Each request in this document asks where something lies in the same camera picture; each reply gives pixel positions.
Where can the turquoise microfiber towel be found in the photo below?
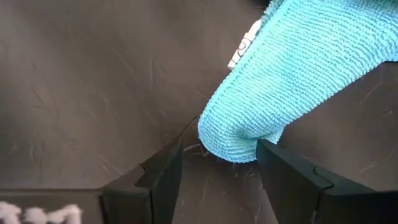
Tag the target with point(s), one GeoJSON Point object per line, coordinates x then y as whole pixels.
{"type": "Point", "coordinates": [295, 77]}

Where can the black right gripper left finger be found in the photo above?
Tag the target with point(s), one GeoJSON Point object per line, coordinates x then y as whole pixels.
{"type": "Point", "coordinates": [124, 202]}

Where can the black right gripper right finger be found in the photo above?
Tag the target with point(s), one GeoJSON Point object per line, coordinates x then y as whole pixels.
{"type": "Point", "coordinates": [326, 202]}

